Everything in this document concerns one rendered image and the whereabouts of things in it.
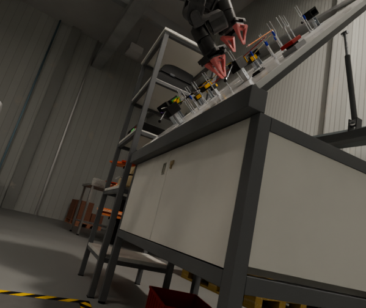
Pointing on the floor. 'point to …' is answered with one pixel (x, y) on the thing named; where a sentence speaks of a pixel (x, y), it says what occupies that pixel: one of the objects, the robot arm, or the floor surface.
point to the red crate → (173, 299)
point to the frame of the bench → (243, 280)
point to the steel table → (88, 201)
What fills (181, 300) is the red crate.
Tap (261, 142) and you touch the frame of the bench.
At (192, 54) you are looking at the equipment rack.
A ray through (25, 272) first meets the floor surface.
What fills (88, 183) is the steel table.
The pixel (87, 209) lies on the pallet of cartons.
